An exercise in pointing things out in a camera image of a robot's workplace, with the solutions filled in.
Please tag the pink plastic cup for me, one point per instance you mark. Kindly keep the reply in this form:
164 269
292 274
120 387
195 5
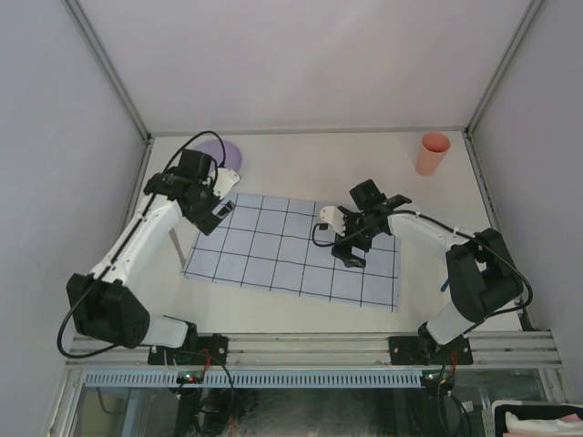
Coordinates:
433 148

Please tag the blue checkered cloth placemat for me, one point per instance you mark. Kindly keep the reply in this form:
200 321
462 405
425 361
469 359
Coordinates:
270 244

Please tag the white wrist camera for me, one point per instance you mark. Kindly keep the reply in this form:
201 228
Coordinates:
224 182
334 218

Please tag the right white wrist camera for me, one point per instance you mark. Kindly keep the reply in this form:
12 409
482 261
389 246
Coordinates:
334 218

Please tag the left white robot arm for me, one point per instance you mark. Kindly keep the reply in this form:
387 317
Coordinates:
104 304

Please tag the blue metallic spoon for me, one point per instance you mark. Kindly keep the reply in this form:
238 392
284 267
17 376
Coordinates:
444 286

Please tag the aluminium front frame rail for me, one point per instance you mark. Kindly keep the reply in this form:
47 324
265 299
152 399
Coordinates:
481 350

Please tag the silver table knife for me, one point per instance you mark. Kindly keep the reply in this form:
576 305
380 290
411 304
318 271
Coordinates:
175 241

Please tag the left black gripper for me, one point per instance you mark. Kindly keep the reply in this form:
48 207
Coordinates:
206 221

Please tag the blue slotted cable duct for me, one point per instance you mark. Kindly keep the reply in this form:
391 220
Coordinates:
256 379

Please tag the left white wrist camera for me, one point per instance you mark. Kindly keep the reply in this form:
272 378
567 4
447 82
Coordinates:
224 182

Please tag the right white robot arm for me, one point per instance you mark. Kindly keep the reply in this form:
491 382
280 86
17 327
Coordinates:
482 278

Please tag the grey bin with cloths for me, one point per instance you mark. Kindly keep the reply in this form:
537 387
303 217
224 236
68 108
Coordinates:
531 418

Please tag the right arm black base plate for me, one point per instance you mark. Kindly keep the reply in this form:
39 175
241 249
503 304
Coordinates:
410 350

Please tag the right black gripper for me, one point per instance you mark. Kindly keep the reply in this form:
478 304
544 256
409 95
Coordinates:
343 252

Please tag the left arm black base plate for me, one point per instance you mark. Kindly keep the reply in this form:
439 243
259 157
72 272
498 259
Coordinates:
213 348

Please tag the purple plastic plate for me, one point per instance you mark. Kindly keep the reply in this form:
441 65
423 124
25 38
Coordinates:
225 151

